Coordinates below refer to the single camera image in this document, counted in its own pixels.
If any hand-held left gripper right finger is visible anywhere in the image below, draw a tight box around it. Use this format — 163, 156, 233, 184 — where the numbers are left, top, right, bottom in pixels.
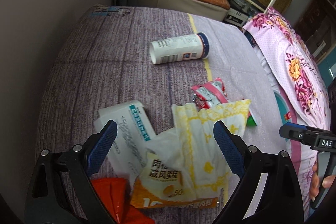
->
211, 120, 306, 224

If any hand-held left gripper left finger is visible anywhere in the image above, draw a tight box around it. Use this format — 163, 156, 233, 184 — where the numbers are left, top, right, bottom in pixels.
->
25, 120, 118, 224

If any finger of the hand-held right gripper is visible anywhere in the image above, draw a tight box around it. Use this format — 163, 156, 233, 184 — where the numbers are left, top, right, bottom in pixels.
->
285, 122, 328, 133
279, 125, 319, 147

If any teal plastic bucket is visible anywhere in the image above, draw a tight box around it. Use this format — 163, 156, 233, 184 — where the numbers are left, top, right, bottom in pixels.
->
273, 91, 292, 122

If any white yellow plastic bag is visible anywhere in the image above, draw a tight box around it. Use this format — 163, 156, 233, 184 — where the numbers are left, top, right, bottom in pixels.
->
146, 99, 252, 199

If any blue and white medicine box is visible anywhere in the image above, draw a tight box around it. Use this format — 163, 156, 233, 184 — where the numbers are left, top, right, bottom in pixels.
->
94, 100, 156, 180

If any red-orange packet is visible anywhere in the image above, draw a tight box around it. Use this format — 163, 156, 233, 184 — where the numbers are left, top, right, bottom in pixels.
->
91, 177, 155, 224

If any red snack wrapper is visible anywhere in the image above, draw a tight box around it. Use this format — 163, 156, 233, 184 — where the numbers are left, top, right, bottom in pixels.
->
191, 78, 229, 109

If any orange and white snack packet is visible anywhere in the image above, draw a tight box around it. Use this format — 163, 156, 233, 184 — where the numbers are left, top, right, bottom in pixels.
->
130, 152, 220, 210

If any white paper cup blue rim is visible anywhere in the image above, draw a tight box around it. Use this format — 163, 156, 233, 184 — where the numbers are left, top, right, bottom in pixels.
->
150, 32, 210, 65

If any person's right hand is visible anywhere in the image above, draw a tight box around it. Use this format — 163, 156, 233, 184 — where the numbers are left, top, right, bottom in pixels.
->
309, 160, 336, 201

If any white quilt pink border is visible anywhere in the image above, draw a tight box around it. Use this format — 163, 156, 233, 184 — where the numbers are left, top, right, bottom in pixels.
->
252, 46, 336, 222

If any green and red small packet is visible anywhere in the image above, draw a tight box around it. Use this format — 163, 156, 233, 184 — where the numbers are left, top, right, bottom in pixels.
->
245, 109, 259, 126

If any pink floral sheet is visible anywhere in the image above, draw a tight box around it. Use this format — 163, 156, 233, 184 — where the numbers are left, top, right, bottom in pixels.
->
241, 6, 331, 133

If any grey patterned table cloth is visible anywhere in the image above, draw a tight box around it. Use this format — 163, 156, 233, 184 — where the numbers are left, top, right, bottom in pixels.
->
35, 4, 292, 224

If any dark wooden cabinet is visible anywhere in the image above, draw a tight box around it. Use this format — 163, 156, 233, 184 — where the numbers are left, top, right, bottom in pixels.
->
291, 0, 336, 62

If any black and silver stereo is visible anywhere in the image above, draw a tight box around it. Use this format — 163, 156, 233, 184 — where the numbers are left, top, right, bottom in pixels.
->
223, 0, 265, 26

